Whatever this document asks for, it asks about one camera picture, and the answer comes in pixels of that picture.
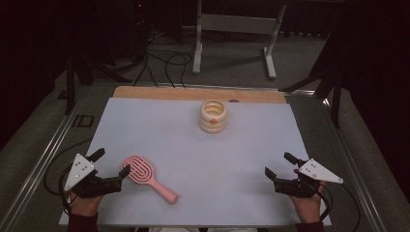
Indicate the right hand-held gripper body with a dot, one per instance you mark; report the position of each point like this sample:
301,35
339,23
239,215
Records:
296,187

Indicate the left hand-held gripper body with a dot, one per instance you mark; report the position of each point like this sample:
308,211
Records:
96,187

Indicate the pink hairbrush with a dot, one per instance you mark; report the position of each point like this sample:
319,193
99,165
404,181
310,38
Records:
161,188

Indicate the person's left hand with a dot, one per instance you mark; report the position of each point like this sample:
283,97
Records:
84,205

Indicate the person's right hand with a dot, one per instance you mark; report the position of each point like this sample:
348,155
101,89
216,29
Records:
308,208

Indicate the black stand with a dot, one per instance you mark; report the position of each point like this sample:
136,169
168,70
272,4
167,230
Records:
336,96
70,87

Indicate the cream ribbed round holder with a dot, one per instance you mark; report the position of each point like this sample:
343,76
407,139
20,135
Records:
212,125

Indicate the black floor bracket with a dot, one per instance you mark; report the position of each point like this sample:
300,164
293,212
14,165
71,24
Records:
83,121

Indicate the metal floor rail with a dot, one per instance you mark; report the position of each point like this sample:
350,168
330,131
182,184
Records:
357,180
42,161

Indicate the white metal stand frame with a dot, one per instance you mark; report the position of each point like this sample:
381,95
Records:
238,24

